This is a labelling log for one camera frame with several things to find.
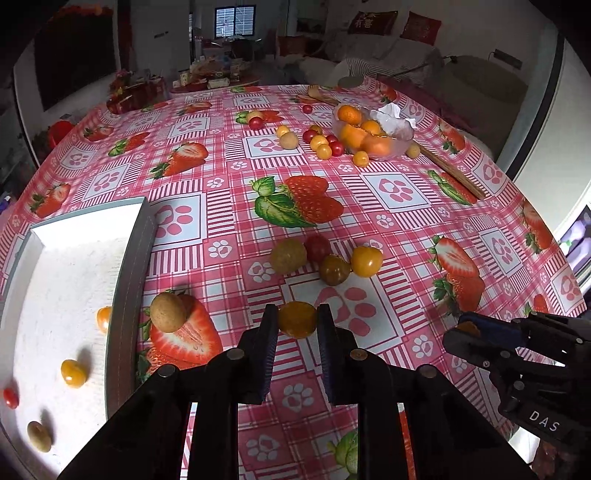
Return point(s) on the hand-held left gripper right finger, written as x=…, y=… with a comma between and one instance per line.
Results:
x=324, y=355

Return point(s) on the red plastic chair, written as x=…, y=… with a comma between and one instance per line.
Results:
x=60, y=131

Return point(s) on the longan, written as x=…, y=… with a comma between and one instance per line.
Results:
x=412, y=150
x=288, y=256
x=168, y=312
x=289, y=141
x=39, y=436

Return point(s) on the round coffee table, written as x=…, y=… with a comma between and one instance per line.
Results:
x=212, y=85

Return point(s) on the orange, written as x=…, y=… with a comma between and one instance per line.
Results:
x=371, y=127
x=379, y=146
x=348, y=114
x=352, y=137

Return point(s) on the barred window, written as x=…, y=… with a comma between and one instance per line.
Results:
x=235, y=21

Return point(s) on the red flower bouquet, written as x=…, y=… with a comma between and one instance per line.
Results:
x=121, y=77

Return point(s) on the white tray with grey sides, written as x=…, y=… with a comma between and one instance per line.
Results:
x=60, y=286

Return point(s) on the lit monitor screen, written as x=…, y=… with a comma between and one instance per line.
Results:
x=577, y=242

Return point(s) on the crumpled white tissue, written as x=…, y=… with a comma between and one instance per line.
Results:
x=392, y=117

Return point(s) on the cluster of small tomatoes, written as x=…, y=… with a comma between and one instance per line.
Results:
x=324, y=151

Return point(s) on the white sofa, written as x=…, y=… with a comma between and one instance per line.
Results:
x=378, y=53

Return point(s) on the wall television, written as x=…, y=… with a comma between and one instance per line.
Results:
x=74, y=50

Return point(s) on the red gift boxes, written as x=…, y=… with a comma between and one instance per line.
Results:
x=136, y=95

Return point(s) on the wooden spoon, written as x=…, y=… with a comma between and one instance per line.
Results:
x=319, y=94

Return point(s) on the pink strawberry print tablecloth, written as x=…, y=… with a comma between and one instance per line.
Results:
x=221, y=152

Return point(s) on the wooden stick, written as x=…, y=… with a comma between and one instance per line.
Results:
x=448, y=170

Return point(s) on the yellow cherry tomato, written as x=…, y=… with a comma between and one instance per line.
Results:
x=297, y=318
x=74, y=373
x=367, y=261
x=255, y=113
x=105, y=319

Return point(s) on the red embroidered pillow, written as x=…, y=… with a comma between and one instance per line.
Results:
x=420, y=26
x=371, y=22

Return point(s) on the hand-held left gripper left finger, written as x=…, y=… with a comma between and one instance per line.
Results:
x=271, y=350

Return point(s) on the mottled brown cherry tomato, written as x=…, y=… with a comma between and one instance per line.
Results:
x=334, y=271

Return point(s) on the glass bowl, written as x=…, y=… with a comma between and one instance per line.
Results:
x=401, y=138

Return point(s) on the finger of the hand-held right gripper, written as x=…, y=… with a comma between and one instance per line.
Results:
x=475, y=350
x=496, y=323

